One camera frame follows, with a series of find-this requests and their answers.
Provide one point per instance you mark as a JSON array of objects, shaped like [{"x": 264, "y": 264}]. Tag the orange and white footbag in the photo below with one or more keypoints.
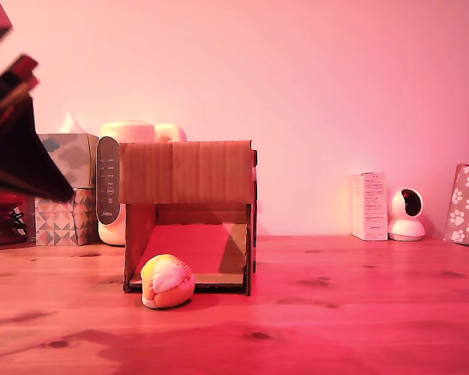
[{"x": 168, "y": 281}]

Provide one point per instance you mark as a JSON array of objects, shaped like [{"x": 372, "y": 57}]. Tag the cardboard dice tower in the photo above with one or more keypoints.
[{"x": 187, "y": 172}]

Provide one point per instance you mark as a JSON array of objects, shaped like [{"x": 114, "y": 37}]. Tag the red glass footed bowl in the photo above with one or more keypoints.
[{"x": 4, "y": 222}]

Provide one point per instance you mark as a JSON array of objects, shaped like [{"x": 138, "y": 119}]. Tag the cloud print tissue box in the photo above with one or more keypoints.
[{"x": 76, "y": 160}]

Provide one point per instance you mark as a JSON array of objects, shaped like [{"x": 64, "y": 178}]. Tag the white tissue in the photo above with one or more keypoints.
[{"x": 70, "y": 125}]

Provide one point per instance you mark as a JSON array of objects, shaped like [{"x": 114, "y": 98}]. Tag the triangle pattern tissue box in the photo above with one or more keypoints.
[{"x": 62, "y": 222}]

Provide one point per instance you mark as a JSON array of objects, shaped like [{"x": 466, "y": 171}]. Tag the white appliance with dark panel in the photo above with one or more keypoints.
[{"x": 133, "y": 133}]

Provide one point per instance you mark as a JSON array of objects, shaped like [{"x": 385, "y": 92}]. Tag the white printed carton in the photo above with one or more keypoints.
[{"x": 371, "y": 207}]

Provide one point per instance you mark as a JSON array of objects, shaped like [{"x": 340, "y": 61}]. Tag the paw print bag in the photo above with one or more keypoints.
[{"x": 467, "y": 207}]

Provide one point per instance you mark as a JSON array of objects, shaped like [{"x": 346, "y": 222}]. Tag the small white round camera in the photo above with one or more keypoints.
[{"x": 406, "y": 230}]

